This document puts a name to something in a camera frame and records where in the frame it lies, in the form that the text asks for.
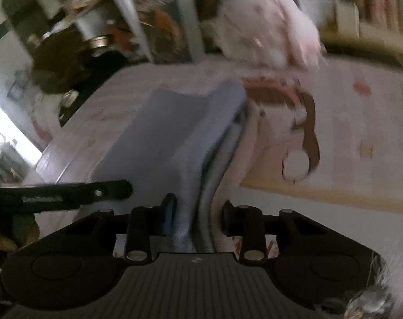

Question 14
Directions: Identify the lavender and beige sweatshirt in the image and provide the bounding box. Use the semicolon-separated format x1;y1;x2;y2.
90;79;249;253

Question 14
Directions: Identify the person's left hand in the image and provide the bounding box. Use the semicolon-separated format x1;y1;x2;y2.
0;223;19;252

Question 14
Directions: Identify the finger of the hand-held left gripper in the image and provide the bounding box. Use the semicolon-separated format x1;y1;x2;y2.
60;179;133;207

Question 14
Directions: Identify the olive green cloth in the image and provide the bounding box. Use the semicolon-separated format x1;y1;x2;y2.
30;28;92;95

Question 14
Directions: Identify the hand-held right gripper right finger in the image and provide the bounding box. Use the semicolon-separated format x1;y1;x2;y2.
221;200;325;262

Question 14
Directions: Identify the pink cartoon desk mat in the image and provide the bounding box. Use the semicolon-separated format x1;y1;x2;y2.
33;56;403;319

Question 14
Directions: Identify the large dragon cover book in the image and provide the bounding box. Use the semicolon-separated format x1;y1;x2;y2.
135;0;194;64

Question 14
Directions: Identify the white pink plush bunny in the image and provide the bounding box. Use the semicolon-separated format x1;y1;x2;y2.
216;0;323;70

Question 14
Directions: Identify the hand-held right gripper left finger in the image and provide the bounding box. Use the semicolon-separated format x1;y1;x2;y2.
65;193;178;262

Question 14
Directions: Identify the white shelf frame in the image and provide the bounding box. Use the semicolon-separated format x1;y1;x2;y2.
98;0;205;64

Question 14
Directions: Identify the clear plastic wrap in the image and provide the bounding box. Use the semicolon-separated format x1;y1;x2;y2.
346;249;403;319

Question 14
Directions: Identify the round metal tin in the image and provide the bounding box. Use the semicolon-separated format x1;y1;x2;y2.
87;35;112;50

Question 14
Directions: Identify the low white box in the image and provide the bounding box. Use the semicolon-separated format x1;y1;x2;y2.
359;23;403;54

